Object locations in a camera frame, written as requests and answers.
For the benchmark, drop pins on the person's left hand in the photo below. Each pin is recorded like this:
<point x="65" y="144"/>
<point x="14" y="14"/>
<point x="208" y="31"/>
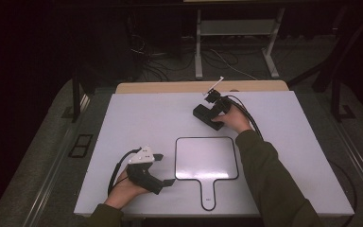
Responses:
<point x="123" y="192"/>

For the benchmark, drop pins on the white metal stand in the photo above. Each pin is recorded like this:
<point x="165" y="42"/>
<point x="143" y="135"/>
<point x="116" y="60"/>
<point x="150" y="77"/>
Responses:
<point x="198" y="47"/>

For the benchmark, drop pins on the black metal stand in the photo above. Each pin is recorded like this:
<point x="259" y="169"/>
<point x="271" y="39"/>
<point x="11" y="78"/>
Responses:
<point x="75" y="94"/>
<point x="335" y="88"/>

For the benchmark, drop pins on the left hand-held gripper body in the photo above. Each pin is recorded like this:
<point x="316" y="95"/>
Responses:
<point x="141" y="176"/>

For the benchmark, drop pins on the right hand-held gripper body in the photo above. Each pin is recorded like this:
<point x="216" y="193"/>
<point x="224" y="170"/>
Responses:
<point x="222" y="104"/>

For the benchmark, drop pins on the person's right hand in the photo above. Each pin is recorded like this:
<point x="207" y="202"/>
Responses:
<point x="236" y="119"/>

